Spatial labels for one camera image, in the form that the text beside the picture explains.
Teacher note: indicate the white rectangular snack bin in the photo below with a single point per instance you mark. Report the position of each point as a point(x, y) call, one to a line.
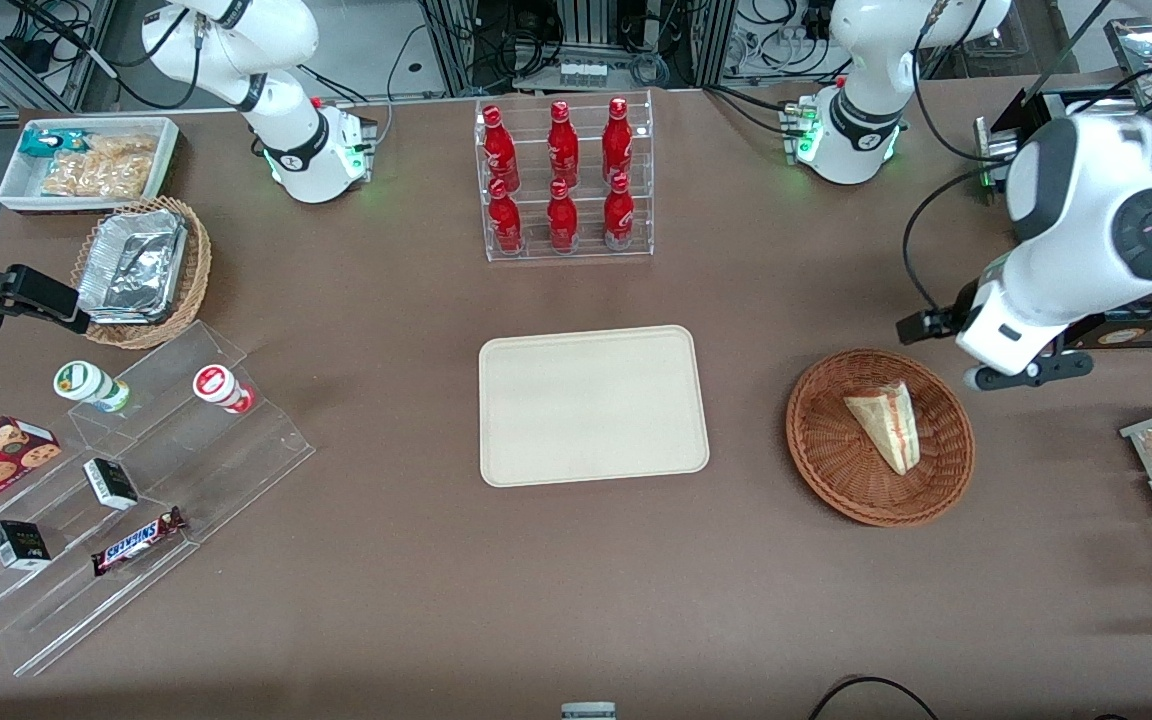
point(21, 190)

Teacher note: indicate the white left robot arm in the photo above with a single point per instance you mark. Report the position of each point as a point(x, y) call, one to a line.
point(861, 130)

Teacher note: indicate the beige rectangular tray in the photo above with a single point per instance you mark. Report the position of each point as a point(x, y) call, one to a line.
point(591, 405)

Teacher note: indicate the clear bag of crackers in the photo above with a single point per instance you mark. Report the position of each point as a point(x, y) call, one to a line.
point(101, 168)

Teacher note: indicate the red lid yogurt cup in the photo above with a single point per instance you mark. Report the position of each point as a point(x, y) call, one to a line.
point(216, 385)

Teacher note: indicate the teal snack packet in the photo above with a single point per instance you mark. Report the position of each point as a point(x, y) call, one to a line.
point(44, 142)

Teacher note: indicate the aluminium frame rack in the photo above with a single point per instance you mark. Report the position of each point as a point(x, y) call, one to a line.
point(576, 30)

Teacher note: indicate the snickers chocolate bar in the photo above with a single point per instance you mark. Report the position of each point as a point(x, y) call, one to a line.
point(136, 542)

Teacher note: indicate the clear acrylic stepped shelf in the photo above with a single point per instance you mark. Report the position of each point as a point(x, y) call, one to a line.
point(236, 460)

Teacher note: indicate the small black box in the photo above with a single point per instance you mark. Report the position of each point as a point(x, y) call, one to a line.
point(19, 545)
point(111, 484)

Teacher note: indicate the stack of foil containers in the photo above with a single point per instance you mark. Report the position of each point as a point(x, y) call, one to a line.
point(131, 265)

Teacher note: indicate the brown wicker basket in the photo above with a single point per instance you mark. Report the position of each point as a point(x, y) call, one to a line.
point(836, 460)

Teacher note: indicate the clear acrylic bottle rack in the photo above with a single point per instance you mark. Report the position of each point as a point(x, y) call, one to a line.
point(586, 250)

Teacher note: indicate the triangle sandwich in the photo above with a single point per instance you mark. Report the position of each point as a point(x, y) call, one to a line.
point(891, 425)

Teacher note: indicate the red cola bottle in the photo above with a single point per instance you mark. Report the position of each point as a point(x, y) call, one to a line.
point(505, 222)
point(619, 215)
point(617, 142)
point(563, 145)
point(562, 220)
point(499, 150)

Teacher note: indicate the black hot food display case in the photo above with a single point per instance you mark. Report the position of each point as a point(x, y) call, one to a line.
point(1136, 330)

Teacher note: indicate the green lid yogurt cup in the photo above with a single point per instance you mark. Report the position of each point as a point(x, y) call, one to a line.
point(86, 383)

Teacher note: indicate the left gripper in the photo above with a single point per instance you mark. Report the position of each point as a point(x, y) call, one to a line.
point(939, 322)

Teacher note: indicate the light tan wicker basket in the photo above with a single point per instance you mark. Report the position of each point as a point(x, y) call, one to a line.
point(198, 260)

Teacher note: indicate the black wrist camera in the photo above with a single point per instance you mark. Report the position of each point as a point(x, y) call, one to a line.
point(931, 324)

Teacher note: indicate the small white grey device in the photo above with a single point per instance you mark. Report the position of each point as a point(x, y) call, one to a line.
point(588, 711)

